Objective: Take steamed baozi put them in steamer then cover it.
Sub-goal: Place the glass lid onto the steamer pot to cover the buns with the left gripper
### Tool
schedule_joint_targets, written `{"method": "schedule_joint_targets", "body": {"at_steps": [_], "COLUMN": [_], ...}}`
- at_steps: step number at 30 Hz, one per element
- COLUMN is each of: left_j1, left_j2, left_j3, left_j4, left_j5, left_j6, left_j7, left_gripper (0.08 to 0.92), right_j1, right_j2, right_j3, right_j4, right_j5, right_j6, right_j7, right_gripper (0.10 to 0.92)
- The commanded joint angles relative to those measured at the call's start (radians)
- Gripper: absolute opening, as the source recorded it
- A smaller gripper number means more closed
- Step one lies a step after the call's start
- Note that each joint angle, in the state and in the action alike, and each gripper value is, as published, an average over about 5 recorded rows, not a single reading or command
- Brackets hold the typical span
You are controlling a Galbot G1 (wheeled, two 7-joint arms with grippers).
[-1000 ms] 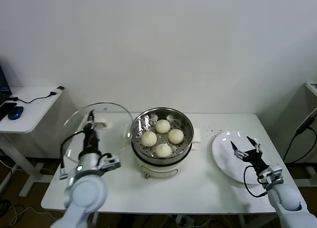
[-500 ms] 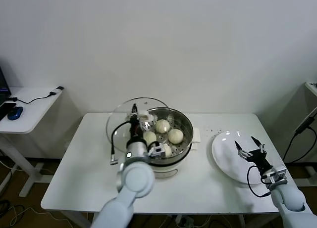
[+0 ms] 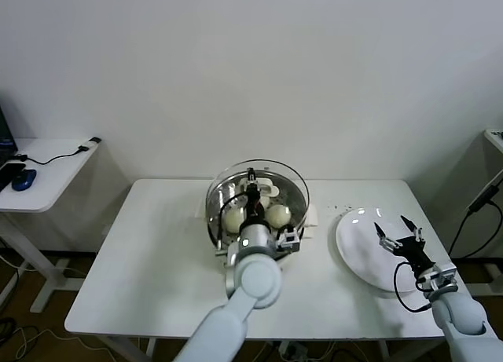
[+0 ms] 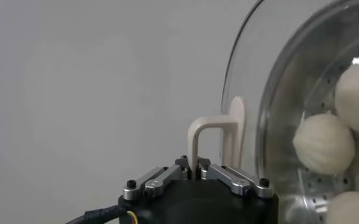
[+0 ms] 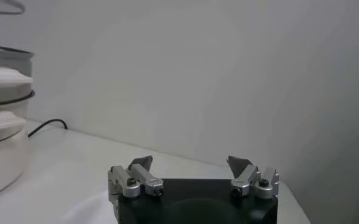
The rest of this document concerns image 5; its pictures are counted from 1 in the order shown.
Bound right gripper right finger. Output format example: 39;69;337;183
227;155;280;201

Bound white electric cooking pot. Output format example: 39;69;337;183
0;102;32;201

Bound black pot power cord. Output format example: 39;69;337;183
27;118;69;138

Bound large white round plate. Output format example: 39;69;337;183
59;189;119;224

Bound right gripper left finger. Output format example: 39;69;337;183
107;155;165;200

